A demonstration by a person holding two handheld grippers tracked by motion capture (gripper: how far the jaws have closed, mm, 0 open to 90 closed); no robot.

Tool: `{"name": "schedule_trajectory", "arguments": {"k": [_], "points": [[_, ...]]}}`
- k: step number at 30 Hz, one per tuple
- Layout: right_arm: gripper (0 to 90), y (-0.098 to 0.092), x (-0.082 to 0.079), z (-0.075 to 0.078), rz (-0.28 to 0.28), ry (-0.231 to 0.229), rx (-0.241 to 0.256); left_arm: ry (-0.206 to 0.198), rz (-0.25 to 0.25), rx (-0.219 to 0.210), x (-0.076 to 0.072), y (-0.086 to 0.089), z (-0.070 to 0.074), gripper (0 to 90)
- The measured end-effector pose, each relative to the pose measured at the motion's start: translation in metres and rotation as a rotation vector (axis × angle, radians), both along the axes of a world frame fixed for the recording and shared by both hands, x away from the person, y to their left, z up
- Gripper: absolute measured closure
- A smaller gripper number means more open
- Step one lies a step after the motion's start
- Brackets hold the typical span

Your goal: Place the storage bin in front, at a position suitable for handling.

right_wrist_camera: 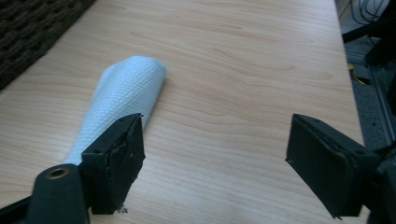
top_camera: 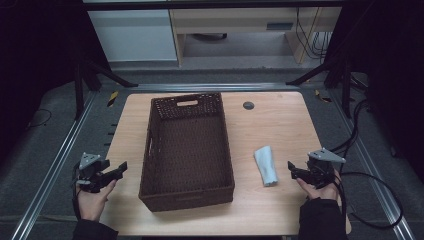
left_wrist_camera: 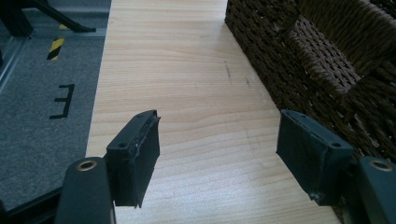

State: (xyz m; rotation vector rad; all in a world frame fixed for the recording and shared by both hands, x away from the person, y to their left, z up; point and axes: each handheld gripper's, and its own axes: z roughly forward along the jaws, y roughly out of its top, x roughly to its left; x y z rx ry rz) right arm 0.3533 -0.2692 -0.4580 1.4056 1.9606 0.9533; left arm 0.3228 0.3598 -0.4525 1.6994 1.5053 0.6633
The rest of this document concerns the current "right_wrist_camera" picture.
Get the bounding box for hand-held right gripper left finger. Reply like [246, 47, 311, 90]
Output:
[81, 113, 147, 216]

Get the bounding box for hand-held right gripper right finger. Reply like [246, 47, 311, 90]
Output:
[285, 113, 381, 218]

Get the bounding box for small white box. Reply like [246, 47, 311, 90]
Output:
[64, 55, 167, 166]

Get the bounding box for brown woven basket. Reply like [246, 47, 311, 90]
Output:
[0, 0, 96, 91]

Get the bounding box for yellow black tape strip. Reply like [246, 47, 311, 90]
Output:
[347, 63, 364, 85]

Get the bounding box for black hanging desk cables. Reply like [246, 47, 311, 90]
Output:
[349, 0, 390, 26]

